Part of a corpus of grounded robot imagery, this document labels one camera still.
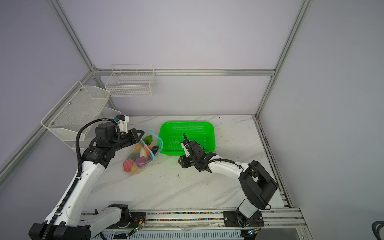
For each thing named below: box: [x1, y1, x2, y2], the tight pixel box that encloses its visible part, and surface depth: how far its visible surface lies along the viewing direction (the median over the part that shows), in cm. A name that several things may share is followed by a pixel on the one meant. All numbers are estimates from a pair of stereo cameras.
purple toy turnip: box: [136, 156, 149, 168], surface depth 81 cm
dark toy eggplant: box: [150, 145, 159, 156], surface depth 82 cm
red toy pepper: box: [123, 159, 133, 172], surface depth 88 cm
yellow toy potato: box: [130, 163, 139, 174], surface depth 86 cm
